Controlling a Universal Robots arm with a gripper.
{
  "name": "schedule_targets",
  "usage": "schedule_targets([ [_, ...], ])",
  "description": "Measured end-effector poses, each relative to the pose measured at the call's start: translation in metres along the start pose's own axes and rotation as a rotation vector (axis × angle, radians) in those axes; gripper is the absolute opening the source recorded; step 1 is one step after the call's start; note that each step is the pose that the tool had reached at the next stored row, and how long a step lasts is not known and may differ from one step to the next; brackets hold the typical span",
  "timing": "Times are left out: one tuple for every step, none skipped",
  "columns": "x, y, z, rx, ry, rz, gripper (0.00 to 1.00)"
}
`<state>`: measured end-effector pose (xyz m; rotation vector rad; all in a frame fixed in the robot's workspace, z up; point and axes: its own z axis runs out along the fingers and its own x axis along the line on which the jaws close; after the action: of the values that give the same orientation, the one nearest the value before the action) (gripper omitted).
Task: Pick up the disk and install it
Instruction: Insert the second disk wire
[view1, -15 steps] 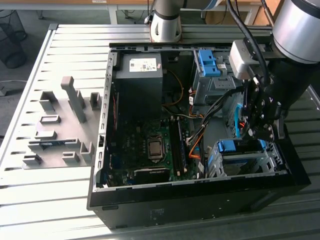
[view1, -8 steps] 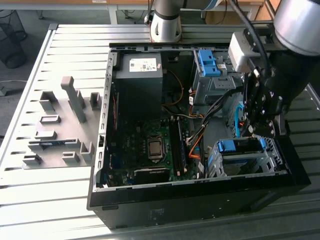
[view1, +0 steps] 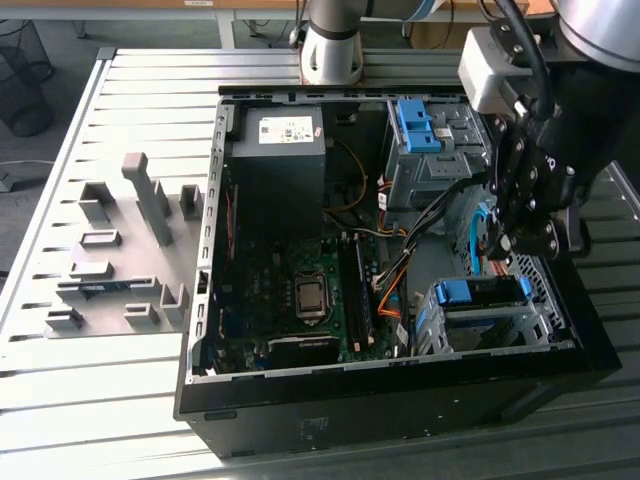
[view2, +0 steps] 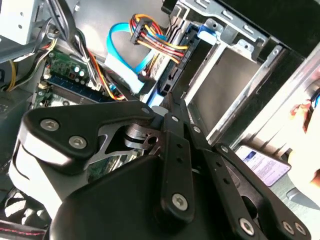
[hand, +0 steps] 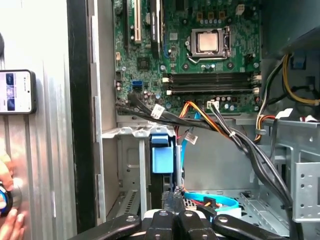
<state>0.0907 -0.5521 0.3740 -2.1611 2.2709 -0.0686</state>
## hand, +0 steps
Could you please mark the green motherboard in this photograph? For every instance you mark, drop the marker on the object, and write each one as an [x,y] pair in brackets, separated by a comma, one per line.
[175,62]

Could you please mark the black expansion slot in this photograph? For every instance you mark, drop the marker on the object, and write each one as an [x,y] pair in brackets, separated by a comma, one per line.
[125,25]

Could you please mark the person's hand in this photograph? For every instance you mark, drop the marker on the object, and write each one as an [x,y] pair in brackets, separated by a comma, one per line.
[12,225]

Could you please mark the black RAM slot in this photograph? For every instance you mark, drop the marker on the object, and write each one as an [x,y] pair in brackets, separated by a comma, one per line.
[212,77]
[212,89]

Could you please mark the black smartphone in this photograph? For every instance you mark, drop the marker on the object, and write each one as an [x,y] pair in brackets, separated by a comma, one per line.
[17,92]

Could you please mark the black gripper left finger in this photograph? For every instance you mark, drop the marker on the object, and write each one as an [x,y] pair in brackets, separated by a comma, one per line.
[160,225]

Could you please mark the silver CPU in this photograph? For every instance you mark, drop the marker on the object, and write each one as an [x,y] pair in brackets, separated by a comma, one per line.
[207,42]

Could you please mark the black open PC case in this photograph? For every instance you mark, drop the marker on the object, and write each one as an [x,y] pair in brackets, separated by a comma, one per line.
[80,100]

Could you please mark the metal locking lever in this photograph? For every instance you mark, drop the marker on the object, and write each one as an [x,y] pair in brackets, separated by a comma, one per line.
[195,60]

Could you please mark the metal socket cover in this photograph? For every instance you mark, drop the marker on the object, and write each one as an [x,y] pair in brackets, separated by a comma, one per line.
[194,42]

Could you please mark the black graphics card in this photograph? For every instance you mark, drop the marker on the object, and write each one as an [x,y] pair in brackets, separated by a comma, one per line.
[155,30]

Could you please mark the black CPU socket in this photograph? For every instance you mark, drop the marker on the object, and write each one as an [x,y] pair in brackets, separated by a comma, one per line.
[190,47]

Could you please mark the hard disk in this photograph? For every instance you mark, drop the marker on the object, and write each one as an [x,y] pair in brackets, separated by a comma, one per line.
[161,157]

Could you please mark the metal drive cage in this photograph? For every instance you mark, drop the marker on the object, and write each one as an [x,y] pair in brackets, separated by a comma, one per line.
[307,180]

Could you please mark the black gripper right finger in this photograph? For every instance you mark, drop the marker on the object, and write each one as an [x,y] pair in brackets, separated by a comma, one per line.
[190,225]

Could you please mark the metal disk bay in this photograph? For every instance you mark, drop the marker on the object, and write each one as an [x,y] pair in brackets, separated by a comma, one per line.
[130,160]

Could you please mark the beige expansion slot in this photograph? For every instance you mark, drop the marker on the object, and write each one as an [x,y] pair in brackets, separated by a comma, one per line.
[137,22]

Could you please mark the grey power supply unit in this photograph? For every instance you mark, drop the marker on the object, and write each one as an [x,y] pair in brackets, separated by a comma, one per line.
[287,20]

